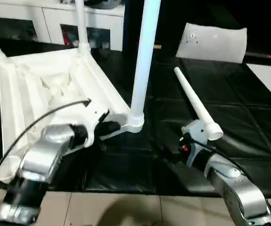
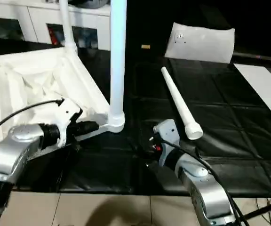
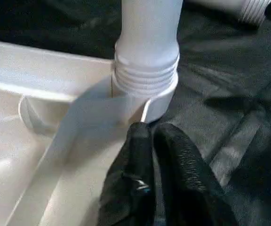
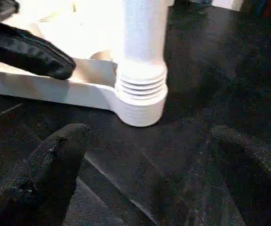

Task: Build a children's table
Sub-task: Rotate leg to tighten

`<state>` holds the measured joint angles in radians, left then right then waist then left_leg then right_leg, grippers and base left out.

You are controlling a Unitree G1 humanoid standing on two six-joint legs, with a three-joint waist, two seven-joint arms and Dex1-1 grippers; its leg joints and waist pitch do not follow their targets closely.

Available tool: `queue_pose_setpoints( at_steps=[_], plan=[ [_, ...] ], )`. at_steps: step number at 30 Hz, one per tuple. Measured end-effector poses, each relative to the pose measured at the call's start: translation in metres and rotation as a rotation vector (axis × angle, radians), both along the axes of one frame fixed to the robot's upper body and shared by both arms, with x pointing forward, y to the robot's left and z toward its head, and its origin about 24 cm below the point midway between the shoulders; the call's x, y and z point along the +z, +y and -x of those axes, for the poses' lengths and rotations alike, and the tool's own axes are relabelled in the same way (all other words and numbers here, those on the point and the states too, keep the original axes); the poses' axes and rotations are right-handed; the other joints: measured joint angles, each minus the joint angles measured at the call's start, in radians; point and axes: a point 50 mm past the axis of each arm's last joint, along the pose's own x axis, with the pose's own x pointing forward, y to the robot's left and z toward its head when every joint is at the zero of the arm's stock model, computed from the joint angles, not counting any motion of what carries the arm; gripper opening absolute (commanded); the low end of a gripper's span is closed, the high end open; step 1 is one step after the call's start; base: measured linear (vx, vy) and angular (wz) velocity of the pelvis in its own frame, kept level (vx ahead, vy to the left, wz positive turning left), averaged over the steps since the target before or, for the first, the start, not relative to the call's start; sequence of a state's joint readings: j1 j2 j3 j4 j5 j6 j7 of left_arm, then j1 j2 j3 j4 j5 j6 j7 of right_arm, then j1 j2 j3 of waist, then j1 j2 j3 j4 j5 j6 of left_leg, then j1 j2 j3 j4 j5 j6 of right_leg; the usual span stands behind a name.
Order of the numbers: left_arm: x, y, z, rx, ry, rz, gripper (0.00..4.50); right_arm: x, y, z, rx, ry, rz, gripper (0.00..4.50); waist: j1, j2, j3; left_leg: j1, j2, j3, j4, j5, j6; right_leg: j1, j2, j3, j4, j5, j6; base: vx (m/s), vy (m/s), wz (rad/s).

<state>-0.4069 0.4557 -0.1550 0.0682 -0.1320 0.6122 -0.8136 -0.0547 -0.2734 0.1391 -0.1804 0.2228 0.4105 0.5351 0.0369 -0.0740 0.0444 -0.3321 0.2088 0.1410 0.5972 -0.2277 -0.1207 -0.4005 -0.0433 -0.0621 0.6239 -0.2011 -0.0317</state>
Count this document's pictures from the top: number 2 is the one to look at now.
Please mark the metal cooking pot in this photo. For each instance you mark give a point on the metal cooking pot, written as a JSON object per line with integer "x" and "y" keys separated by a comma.
{"x": 93, "y": 3}

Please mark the white cabinet with glass doors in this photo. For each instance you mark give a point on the white cabinet with glass doors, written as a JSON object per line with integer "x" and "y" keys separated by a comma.
{"x": 36, "y": 19}

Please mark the black work mat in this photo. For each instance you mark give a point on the black work mat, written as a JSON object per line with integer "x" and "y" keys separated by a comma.
{"x": 239, "y": 141}

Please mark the white plastic bag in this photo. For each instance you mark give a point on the white plastic bag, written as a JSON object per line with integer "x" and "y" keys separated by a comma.
{"x": 201, "y": 42}

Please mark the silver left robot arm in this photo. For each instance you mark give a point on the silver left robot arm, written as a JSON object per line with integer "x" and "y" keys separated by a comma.
{"x": 13, "y": 150}

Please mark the black stand leg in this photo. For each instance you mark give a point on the black stand leg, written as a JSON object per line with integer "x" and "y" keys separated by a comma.
{"x": 267, "y": 209}

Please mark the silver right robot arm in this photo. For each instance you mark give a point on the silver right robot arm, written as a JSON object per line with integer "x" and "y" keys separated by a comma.
{"x": 206, "y": 188}

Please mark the white plastic table top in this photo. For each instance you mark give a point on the white plastic table top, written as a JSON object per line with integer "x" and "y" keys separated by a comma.
{"x": 32, "y": 75}

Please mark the white flat board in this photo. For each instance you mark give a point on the white flat board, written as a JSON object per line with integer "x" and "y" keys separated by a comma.
{"x": 267, "y": 89}

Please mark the small tan label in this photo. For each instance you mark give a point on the small tan label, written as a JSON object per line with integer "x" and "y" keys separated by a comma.
{"x": 146, "y": 47}

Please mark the white plastic table leg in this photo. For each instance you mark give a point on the white plastic table leg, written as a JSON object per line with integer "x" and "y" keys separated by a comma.
{"x": 118, "y": 56}
{"x": 180, "y": 106}
{"x": 66, "y": 23}

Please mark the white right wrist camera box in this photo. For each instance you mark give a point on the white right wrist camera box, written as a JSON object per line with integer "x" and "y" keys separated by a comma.
{"x": 166, "y": 132}

